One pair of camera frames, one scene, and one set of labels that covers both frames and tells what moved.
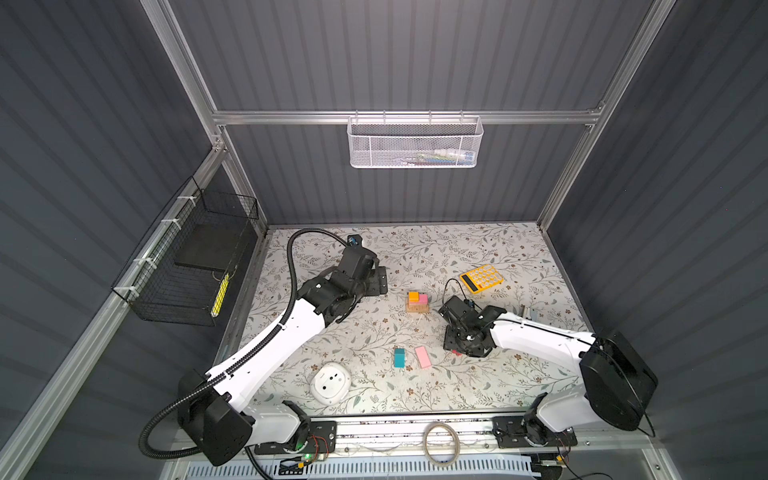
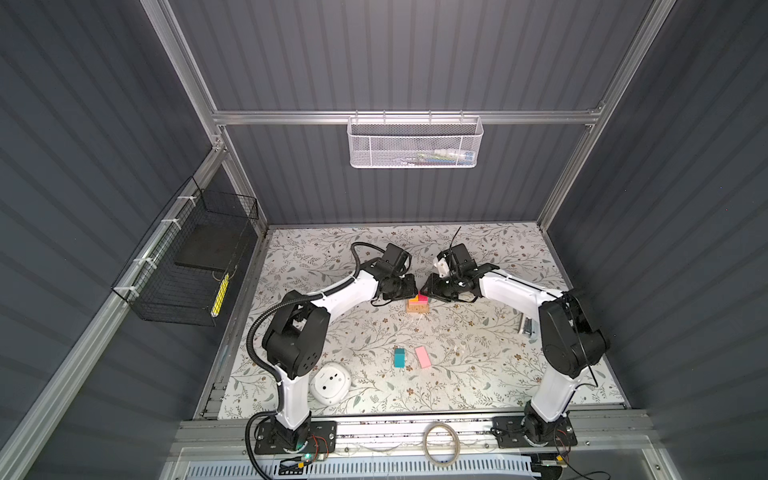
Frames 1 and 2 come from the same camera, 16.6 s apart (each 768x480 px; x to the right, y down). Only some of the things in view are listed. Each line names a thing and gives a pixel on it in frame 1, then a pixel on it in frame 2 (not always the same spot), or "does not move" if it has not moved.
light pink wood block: [423, 356] does not move
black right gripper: [449, 343] to [433, 291]
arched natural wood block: [419, 308] does not move
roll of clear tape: [457, 445] does not move
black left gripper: [376, 281] to [410, 288]
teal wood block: [399, 357] does not move
